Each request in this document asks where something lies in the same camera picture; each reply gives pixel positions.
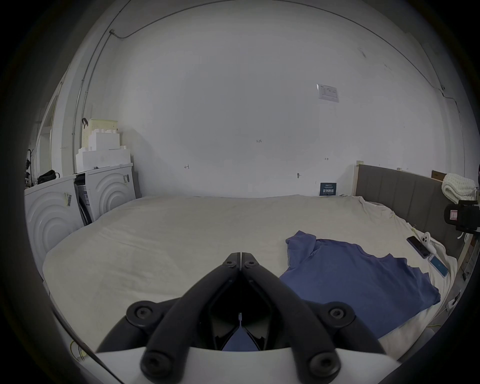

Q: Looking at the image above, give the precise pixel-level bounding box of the phone with blue screen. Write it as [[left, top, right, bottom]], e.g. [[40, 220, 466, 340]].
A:
[[427, 254, 449, 278]]

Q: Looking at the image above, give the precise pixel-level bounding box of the dark blue shirt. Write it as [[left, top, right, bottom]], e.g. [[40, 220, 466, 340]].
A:
[[223, 230, 441, 352]]

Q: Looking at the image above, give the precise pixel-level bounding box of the grey padded headboard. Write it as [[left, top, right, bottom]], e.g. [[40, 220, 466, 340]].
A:
[[355, 164, 466, 259]]

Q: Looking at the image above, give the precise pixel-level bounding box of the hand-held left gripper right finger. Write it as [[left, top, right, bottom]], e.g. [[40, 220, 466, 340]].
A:
[[241, 253, 387, 383]]

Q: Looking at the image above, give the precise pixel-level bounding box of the white phone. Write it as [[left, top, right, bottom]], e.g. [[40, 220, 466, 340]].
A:
[[419, 232, 438, 253]]

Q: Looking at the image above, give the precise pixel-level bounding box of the black phone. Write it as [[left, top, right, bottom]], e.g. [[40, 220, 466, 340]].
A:
[[407, 236, 430, 259]]

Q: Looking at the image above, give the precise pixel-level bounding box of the white knitted blanket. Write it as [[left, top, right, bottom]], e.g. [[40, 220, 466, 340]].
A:
[[441, 173, 478, 205]]

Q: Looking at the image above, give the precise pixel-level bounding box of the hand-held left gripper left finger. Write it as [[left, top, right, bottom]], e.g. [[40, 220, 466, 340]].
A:
[[97, 253, 240, 383]]

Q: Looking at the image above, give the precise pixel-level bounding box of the bed with beige sheet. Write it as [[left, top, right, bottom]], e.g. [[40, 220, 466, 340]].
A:
[[42, 194, 459, 362]]

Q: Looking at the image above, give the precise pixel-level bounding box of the white paper notice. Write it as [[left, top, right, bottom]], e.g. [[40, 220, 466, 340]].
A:
[[316, 83, 340, 103]]

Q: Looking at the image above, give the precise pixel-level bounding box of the black device with white label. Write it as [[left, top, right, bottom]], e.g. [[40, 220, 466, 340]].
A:
[[443, 200, 480, 235]]

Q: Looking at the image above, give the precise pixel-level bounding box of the white washing machine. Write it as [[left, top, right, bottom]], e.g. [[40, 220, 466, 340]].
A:
[[24, 169, 85, 264], [74, 118, 138, 226]]

